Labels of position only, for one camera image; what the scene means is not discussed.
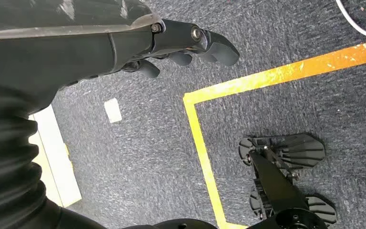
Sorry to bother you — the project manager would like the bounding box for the yellow floor tape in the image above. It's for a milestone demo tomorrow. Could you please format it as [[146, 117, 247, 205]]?
[[183, 39, 366, 229]]

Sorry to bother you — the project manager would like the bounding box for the light wood desk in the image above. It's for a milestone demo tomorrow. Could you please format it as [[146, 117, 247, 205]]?
[[28, 104, 82, 208]]

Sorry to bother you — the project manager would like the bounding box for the black robot foot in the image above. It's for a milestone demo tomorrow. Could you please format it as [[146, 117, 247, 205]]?
[[239, 133, 326, 168], [249, 189, 338, 226]]

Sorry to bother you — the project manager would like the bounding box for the white floor cable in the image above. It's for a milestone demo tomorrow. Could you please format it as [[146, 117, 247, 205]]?
[[335, 0, 366, 42]]

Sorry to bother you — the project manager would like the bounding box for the silver floor socket cover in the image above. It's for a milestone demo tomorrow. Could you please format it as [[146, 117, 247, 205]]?
[[103, 97, 123, 124]]

